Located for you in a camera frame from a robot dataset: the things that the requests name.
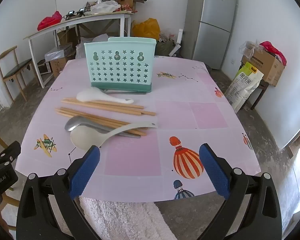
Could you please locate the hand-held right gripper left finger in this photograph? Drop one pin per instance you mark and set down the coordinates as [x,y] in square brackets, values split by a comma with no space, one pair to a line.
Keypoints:
[86,172]

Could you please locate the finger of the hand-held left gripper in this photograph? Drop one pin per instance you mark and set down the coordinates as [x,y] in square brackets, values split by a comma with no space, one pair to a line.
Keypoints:
[7,152]

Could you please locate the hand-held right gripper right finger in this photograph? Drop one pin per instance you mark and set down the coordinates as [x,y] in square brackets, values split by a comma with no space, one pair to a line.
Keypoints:
[213,172]

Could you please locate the beige plastic rice paddle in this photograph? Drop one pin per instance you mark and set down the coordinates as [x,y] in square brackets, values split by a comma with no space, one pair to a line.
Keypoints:
[86,136]

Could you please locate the metal spoon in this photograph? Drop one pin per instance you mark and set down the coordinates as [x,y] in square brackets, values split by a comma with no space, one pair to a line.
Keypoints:
[73,123]

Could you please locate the bunch of wooden chopsticks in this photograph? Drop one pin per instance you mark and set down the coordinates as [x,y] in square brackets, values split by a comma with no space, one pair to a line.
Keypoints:
[90,103]

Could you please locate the white ceramic spoon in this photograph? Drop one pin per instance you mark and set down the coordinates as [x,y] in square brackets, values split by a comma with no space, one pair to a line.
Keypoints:
[90,95]

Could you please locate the teal star-cutout utensil holder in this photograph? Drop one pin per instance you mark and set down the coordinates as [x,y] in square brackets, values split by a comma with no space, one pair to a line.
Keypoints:
[120,65]

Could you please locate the wooden chair with dark seat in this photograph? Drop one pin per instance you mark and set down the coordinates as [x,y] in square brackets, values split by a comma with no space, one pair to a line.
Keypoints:
[0,205]
[15,70]

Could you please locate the white fluffy rug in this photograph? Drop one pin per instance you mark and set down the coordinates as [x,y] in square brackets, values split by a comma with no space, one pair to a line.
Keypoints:
[125,222]

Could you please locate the white and yellow rice bag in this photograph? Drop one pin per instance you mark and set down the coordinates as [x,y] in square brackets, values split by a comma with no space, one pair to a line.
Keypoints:
[242,87]

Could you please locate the dark wooden stool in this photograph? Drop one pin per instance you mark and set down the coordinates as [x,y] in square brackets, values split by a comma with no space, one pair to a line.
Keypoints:
[261,92]

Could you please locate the small cardboard box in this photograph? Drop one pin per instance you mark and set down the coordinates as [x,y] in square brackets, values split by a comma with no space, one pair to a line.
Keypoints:
[58,66]

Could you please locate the grey plastic-wrapped box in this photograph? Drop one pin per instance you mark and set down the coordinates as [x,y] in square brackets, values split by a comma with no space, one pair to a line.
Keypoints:
[57,53]

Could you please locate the large open cardboard box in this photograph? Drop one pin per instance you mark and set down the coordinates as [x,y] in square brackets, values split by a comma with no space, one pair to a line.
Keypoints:
[265,67]

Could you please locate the white sack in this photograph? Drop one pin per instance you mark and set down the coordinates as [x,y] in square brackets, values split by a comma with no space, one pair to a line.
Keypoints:
[90,45]

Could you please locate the white board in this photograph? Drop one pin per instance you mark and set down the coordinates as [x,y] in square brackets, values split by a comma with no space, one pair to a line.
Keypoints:
[178,42]

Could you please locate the red bag on cardboard box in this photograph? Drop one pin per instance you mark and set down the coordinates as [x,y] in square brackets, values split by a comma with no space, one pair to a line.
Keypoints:
[273,50]

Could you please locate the red plastic bag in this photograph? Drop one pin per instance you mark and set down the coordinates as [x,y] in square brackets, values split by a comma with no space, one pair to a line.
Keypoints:
[48,21]

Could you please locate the white side table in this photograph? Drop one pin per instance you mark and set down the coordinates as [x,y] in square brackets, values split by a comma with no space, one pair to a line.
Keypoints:
[72,22]

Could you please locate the silver refrigerator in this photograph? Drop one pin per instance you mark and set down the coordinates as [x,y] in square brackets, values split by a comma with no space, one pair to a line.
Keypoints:
[212,25]

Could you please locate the yellow plastic bag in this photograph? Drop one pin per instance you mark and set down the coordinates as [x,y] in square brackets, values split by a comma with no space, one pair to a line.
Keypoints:
[146,28]

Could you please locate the white plastic bag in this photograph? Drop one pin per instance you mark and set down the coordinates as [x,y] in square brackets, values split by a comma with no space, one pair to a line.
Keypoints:
[103,7]

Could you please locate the cluttered cardboard box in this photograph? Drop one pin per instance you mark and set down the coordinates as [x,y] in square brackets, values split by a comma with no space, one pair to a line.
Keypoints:
[126,1]

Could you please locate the black camera devices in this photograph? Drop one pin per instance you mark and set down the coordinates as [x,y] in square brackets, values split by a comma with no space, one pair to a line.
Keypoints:
[73,14]

